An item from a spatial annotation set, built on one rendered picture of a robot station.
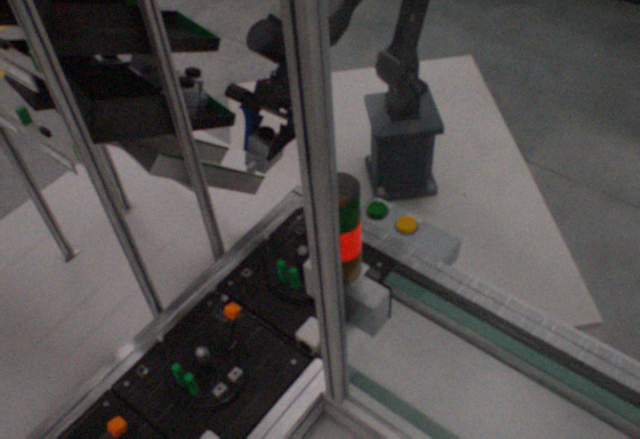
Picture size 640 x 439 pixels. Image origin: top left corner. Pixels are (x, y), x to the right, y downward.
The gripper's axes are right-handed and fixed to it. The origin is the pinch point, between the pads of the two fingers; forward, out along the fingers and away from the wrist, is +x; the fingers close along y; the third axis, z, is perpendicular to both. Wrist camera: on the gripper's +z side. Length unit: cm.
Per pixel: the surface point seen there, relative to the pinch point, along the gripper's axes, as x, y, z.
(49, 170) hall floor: 56, -151, -136
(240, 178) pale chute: 9.4, -6.4, -11.9
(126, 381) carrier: 46.6, -1.4, 9.9
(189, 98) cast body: -1.1, -12.8, 6.6
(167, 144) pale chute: 9.0, -21.3, -6.8
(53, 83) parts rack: 3.9, -14.1, 36.8
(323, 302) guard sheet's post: 16.1, 26.6, 22.3
